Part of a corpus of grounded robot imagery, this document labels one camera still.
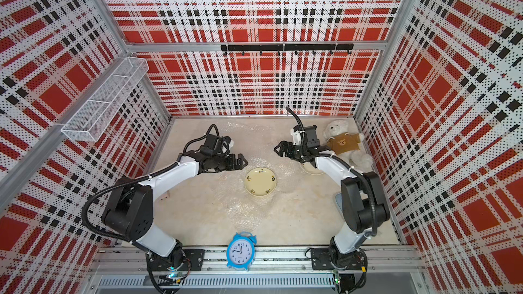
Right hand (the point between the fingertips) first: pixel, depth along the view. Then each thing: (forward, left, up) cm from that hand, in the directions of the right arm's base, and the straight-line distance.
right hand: (283, 151), depth 90 cm
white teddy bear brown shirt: (+7, -31, -6) cm, 32 cm away
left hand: (-5, +19, -3) cm, 19 cm away
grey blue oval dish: (-19, -24, -10) cm, 32 cm away
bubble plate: (-9, +11, -12) cm, 19 cm away
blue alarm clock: (-38, +17, -9) cm, 42 cm away
